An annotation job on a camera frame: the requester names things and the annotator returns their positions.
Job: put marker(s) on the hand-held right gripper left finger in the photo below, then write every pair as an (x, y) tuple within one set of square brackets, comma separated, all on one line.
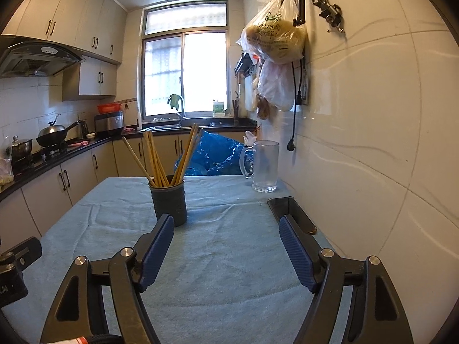
[(157, 251)]

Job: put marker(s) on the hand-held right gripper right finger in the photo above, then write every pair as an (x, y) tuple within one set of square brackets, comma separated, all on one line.
[(296, 254)]

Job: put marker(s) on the dark grey chopstick holder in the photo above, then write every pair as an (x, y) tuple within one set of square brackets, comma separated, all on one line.
[(168, 204)]

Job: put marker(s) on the bundle of wooden chopsticks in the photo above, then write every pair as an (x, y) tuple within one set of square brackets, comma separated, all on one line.
[(156, 166)]

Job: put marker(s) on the black rectangular tray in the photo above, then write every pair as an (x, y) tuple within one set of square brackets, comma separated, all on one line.
[(279, 204)]

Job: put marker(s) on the light blue towel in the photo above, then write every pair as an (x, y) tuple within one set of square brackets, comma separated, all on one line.
[(222, 243)]

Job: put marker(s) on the glass mug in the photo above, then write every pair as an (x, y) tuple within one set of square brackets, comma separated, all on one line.
[(265, 168)]

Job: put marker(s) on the clear bag with food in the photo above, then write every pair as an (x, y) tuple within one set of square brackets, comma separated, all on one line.
[(5, 168)]

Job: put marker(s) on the beige lower kitchen cabinets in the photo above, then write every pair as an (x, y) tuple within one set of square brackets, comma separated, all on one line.
[(79, 175)]

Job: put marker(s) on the beige kitchen cabinets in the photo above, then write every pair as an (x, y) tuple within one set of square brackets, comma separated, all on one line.
[(79, 175), (71, 18)]

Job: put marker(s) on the blue plastic bag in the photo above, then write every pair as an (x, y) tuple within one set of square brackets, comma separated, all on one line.
[(215, 154)]

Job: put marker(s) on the pink cloth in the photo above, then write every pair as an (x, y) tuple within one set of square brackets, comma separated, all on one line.
[(129, 129), (79, 144)]

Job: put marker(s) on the steel sink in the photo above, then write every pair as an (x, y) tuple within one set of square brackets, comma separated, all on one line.
[(168, 126)]

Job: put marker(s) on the black kitchen countertop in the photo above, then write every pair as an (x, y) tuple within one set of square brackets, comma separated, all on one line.
[(53, 157)]

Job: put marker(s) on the small white plastic bag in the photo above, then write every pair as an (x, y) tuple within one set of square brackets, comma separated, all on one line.
[(248, 138)]

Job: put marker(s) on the steel cooking pot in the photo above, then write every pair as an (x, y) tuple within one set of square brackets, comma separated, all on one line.
[(21, 148)]

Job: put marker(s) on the gas stove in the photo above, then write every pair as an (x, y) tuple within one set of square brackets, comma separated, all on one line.
[(50, 152)]

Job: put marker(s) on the small white bowl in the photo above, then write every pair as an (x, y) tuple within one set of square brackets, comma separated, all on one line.
[(90, 136)]

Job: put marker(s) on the silver rice cooker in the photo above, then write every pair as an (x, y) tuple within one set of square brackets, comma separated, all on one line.
[(109, 123)]

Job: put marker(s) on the dark electric kettle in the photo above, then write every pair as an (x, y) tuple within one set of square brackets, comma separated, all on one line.
[(83, 129)]

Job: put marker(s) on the chrome faucet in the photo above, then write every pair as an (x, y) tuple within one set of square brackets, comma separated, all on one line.
[(183, 109)]

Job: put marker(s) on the black wok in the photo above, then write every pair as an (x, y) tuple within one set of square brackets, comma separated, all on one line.
[(53, 138)]

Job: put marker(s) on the green cloth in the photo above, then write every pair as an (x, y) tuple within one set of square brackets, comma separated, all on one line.
[(174, 102)]

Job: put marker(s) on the red plastic basin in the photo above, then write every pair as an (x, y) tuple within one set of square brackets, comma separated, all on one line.
[(108, 108)]

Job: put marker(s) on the steel wok lid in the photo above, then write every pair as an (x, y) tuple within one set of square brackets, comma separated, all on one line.
[(52, 129)]

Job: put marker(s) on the green dish soap bottle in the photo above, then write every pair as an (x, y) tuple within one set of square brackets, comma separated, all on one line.
[(218, 109)]

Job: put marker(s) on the holder with dark chopsticks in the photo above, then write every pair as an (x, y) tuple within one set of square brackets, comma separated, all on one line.
[(236, 111)]

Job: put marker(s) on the white cutting board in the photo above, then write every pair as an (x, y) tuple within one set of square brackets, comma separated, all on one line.
[(249, 93)]

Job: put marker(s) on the cluster of clear plastic bags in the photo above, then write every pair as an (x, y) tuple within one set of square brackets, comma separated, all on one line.
[(276, 86)]

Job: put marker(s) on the kitchen window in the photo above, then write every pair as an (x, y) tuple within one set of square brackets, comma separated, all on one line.
[(200, 71)]

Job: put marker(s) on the plastic bag with yellow contents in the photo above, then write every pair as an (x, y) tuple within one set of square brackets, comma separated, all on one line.
[(276, 39)]

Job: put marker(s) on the range hood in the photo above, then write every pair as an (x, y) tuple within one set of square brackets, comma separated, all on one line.
[(39, 57)]

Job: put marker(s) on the beige upper kitchen cabinets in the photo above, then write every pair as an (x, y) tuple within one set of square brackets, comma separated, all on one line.
[(71, 18)]

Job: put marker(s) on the wall outlet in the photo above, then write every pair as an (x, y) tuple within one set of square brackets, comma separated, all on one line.
[(304, 89)]

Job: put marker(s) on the black wall shelf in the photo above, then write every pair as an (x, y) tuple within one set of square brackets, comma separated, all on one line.
[(245, 63)]

